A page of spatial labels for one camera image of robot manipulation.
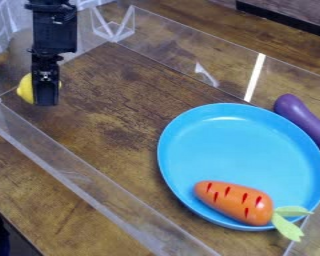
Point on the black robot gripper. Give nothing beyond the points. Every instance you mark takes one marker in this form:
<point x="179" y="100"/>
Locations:
<point x="55" y="37"/>

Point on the yellow toy lemon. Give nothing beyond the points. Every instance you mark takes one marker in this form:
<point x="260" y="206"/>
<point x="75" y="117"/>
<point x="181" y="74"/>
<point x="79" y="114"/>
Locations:
<point x="26" y="89"/>

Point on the blue plastic tray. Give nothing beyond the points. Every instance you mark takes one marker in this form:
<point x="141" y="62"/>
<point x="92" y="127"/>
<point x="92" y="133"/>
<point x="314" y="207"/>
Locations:
<point x="246" y="145"/>

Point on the white patterned curtain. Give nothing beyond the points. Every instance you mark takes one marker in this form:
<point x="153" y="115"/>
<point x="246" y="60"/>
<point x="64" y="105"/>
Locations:
<point x="16" y="17"/>

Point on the dark wooden furniture piece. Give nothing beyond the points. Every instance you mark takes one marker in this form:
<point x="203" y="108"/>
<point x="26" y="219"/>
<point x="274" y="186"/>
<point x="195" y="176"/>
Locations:
<point x="299" y="14"/>

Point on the purple toy eggplant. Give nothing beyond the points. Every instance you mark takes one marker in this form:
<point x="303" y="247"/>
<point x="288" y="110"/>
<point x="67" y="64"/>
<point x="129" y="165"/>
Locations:
<point x="290" y="107"/>

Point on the orange toy carrot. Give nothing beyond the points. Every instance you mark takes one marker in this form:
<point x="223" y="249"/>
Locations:
<point x="250" y="206"/>

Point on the clear acrylic left wall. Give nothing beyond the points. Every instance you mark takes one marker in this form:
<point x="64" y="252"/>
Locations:
<point x="14" y="59"/>

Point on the clear acrylic wall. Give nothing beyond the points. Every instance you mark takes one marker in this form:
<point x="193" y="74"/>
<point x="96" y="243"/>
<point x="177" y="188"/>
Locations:
<point x="157" y="233"/>
<point x="244" y="73"/>
<point x="14" y="59"/>

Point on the clear acrylic back wall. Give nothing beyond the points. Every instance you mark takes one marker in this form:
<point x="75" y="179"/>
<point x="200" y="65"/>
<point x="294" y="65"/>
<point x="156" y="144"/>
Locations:
<point x="244" y="73"/>

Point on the clear acrylic front wall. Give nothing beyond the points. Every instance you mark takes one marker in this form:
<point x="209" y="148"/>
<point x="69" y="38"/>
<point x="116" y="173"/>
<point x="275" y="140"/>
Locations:
<point x="157" y="233"/>

